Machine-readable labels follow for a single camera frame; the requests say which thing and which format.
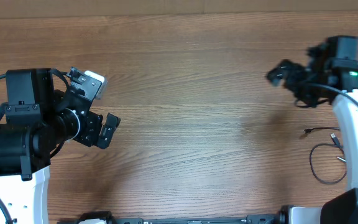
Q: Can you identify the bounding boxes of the black USB-A cable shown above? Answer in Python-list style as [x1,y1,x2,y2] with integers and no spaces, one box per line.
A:
[308,133,348,185]

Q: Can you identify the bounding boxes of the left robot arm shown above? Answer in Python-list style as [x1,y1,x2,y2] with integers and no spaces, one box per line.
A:
[0,68,120,223]

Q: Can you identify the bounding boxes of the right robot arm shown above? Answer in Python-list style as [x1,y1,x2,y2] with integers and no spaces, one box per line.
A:
[266,35,358,223]

